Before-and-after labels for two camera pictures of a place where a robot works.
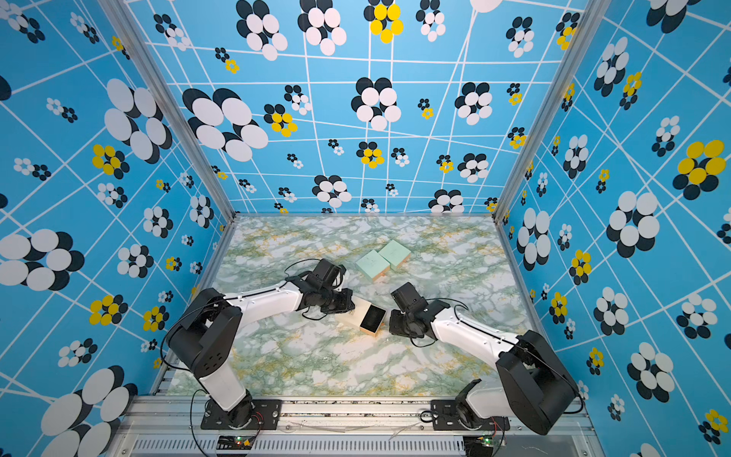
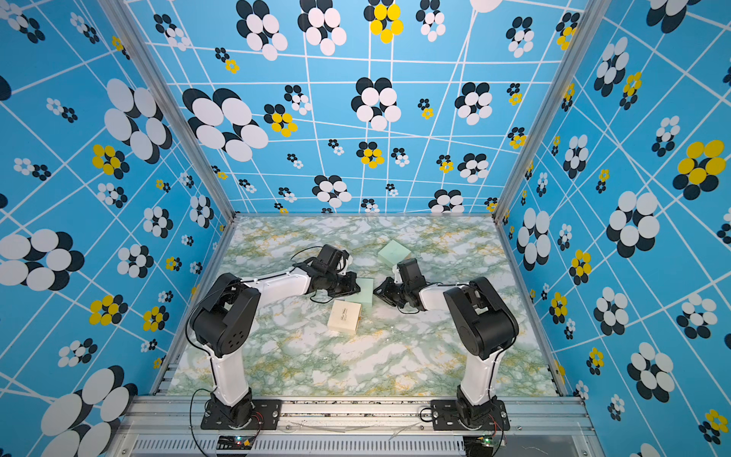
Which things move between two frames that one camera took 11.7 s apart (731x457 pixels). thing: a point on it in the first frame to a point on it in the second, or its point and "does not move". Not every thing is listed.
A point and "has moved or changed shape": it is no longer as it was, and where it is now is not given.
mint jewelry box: x=373 y=265 to x=365 y=295
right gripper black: x=393 y=324 to x=385 y=293
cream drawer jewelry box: x=366 y=315 has moved or changed shape
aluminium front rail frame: x=174 y=427 does not move
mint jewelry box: x=395 y=253 does not move
